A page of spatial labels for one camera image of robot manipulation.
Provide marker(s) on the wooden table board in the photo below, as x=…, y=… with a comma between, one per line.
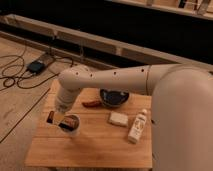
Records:
x=97, y=143

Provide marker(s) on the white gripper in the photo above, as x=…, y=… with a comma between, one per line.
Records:
x=63, y=102

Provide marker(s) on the dark blue bowl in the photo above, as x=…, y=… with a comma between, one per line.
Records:
x=113, y=99

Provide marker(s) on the white lotion bottle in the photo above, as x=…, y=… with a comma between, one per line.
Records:
x=138, y=125

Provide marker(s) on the black power adapter box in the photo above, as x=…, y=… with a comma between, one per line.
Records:
x=35, y=67

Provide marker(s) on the red brown sausage toy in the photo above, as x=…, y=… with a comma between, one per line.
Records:
x=91, y=104

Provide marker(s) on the white sponge block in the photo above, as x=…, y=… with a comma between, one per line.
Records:
x=118, y=119

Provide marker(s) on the black eraser block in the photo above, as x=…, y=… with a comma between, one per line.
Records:
x=69, y=123

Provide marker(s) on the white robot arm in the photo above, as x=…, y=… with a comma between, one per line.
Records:
x=181, y=108

